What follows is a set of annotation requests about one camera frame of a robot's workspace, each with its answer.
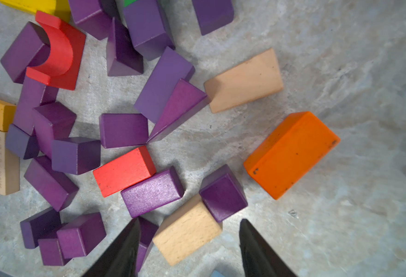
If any light blue cube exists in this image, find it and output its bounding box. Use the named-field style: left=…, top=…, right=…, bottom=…
left=210, top=270, right=225, bottom=277

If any orange brick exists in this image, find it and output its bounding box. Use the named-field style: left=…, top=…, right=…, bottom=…
left=243, top=111, right=340, bottom=200

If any purple brick beside red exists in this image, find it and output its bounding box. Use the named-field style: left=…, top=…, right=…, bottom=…
left=121, top=166, right=185, bottom=218

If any yellow long brick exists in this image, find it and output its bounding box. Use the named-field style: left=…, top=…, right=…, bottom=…
left=0, top=0, right=71, bottom=23

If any natural wood brick right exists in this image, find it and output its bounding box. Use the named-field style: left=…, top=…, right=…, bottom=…
left=204, top=48, right=284, bottom=114

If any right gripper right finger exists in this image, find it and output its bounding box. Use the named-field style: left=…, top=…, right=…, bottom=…
left=239, top=219, right=296, bottom=277

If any red rectangular brick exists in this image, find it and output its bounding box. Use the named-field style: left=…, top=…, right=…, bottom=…
left=93, top=145, right=157, bottom=197

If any natural wood long brick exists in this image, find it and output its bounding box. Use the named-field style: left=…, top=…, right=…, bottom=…
left=0, top=131, right=20, bottom=196

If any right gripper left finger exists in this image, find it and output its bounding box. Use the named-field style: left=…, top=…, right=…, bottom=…
left=83, top=218, right=140, bottom=277

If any purple cube lower right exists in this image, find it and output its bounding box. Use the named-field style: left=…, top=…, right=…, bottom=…
left=199, top=165, right=248, bottom=223

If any red arch brick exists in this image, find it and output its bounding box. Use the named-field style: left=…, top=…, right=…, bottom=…
left=26, top=11, right=86, bottom=91

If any purple cube right of green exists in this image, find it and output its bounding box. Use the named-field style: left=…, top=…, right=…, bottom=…
left=192, top=0, right=234, bottom=35

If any purple long brick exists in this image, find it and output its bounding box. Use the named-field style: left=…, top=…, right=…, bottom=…
left=24, top=156, right=79, bottom=212

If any purple triangle brick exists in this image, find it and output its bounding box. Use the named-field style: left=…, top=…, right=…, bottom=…
left=147, top=78, right=210, bottom=143

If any natural wood brick lower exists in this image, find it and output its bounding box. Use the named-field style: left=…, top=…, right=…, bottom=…
left=153, top=194, right=223, bottom=266

